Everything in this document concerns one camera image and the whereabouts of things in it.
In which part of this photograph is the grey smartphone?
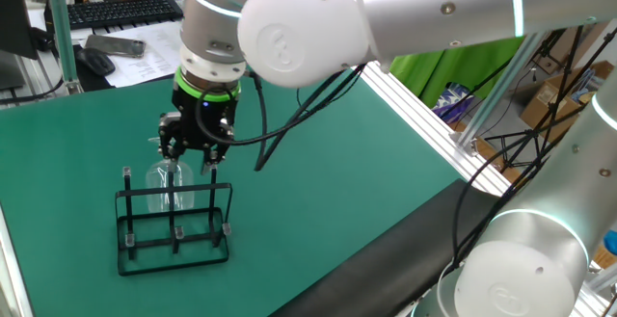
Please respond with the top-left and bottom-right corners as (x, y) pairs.
(84, 34), (147, 59)

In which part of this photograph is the clear wine glass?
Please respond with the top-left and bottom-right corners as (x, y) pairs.
(145, 136), (196, 214)

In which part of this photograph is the bright green cloth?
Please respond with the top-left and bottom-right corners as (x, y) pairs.
(389, 35), (526, 109)

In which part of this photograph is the black computer monitor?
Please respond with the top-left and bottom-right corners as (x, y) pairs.
(0, 0), (39, 92)

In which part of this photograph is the black cable bundle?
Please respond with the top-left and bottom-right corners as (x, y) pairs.
(450, 109), (584, 279)

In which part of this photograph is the open cardboard box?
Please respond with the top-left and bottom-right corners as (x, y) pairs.
(519, 60), (617, 145)

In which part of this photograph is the black computer mouse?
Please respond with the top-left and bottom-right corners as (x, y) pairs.
(74, 46), (117, 77)

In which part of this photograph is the blue white patterned bag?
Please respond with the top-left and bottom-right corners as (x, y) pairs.
(432, 83), (469, 123)

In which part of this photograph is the black wire cup rack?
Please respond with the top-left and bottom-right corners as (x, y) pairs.
(114, 165), (234, 277)

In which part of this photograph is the green table mat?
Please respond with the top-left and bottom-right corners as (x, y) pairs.
(0, 64), (464, 317)

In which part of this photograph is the black camera tripod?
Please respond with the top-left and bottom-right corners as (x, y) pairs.
(484, 25), (617, 169)

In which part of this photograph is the white printed paper sheet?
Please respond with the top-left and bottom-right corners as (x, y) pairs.
(79, 20), (183, 89)

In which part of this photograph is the aluminium frame post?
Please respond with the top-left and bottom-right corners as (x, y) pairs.
(450, 30), (549, 157)
(42, 0), (83, 95)

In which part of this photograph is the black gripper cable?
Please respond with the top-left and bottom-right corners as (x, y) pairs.
(195, 64), (367, 172)

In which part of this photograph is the green wrist adapter ring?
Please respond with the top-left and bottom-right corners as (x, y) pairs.
(174, 66), (241, 103)

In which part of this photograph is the black computer keyboard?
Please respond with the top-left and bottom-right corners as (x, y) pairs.
(43, 0), (184, 32)

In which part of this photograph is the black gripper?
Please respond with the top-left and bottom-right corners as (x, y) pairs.
(157, 83), (239, 176)

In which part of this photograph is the black rubber mat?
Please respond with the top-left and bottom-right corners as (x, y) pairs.
(269, 178), (512, 317)

